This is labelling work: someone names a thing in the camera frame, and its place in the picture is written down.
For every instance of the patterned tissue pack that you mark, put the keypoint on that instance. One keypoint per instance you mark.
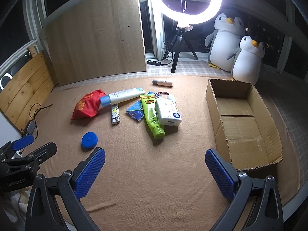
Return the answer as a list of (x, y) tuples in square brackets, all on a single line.
[(168, 113)]

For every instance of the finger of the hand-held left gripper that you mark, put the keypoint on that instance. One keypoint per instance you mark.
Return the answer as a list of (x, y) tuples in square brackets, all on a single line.
[(43, 151), (22, 142)]

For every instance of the white tube with blue cap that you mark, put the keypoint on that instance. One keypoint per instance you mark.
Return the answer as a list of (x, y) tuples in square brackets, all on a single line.
[(122, 95)]

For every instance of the blue round case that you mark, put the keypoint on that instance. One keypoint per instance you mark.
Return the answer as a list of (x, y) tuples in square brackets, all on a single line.
[(89, 140)]

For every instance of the large penguin plush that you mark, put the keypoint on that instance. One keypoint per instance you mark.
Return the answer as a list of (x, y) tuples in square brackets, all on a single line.
[(223, 45)]

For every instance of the light wooden board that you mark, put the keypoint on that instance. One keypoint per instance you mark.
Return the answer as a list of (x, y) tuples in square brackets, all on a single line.
[(96, 33)]

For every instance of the cardboard box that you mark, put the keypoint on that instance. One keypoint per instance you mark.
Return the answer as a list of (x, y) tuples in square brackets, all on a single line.
[(240, 130)]

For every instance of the grey charger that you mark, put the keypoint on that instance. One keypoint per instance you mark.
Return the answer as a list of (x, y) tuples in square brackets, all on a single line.
[(30, 127)]

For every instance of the white small jar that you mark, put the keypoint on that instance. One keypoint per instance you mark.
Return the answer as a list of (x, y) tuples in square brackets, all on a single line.
[(171, 97)]

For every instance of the patterned lighter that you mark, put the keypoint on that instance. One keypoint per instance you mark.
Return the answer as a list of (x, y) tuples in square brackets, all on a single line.
[(115, 114)]

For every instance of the small penguin plush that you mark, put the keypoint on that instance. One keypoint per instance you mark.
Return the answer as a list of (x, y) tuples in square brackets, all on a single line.
[(247, 65)]

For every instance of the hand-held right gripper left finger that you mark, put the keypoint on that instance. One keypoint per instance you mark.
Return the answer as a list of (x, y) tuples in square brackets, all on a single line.
[(90, 170)]

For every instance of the red cloth bag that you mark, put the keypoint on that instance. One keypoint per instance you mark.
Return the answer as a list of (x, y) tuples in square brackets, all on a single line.
[(87, 105)]

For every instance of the small white bottle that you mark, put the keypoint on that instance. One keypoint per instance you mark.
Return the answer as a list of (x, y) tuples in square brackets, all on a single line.
[(163, 82)]

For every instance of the green tube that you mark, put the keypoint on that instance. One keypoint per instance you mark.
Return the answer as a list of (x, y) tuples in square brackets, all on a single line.
[(151, 115)]

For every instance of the blue snack packet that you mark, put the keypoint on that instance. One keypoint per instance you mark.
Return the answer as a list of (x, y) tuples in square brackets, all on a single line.
[(136, 109)]

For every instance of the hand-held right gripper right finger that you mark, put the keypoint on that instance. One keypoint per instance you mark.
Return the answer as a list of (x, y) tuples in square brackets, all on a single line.
[(220, 173)]

